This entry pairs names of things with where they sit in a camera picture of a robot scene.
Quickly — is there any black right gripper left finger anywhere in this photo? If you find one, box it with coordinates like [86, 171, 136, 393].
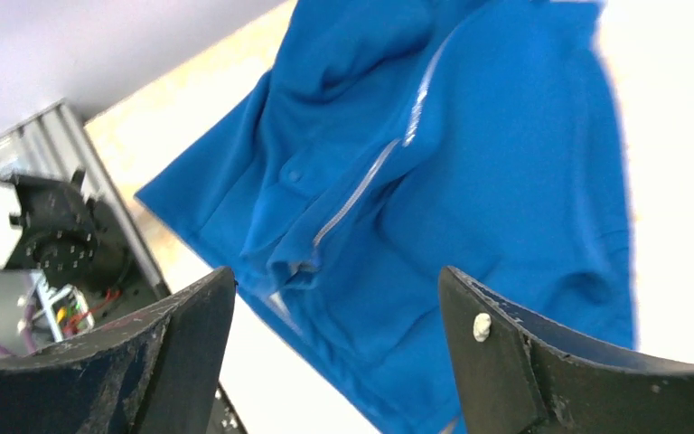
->
[0, 268, 236, 433]

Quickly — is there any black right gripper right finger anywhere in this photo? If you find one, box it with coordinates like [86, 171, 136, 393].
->
[438, 267, 694, 433]

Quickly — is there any blue zip jacket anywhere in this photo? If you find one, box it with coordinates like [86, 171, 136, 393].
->
[136, 1, 635, 433]

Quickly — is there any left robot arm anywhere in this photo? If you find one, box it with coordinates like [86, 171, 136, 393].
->
[0, 167, 136, 293]

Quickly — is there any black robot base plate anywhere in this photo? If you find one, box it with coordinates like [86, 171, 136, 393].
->
[17, 197, 249, 434]

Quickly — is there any aluminium frame rail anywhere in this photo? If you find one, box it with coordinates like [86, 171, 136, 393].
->
[0, 100, 172, 297]

